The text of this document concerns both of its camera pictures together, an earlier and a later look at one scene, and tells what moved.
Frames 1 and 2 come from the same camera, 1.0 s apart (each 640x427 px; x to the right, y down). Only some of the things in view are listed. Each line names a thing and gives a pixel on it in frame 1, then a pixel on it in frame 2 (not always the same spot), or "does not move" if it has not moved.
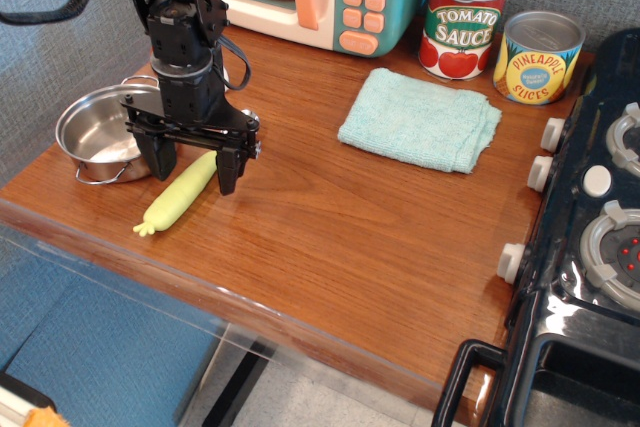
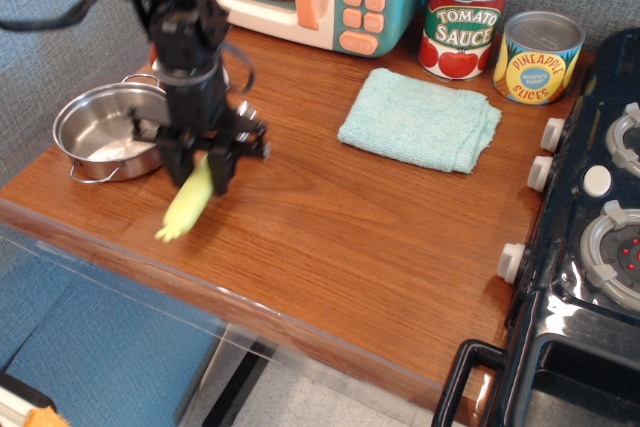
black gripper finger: x=159 y=154 to x=178 y=160
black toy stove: x=571 y=343 does not move
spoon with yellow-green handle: x=178 y=194 to x=189 y=200
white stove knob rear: x=552 y=133 does not move
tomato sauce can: x=462 y=21 does not move
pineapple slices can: x=538 y=57 does not move
